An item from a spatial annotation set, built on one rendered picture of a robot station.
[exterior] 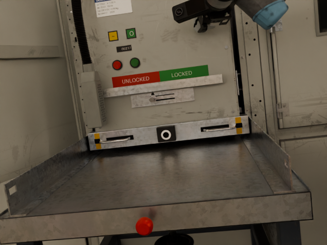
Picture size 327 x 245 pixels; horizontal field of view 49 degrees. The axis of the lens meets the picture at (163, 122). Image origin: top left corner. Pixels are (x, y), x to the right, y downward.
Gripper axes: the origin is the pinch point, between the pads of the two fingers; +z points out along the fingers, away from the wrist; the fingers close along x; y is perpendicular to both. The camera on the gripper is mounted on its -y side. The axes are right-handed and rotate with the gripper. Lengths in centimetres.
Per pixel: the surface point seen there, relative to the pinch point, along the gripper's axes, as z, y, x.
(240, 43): 12.7, 19.3, -2.6
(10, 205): -28, -53, -44
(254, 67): 13.7, 23.0, -12.0
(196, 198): -37, -17, -49
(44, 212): -29, -47, -47
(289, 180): -42, 0, -48
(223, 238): 34, 5, -72
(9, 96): 9, -60, -12
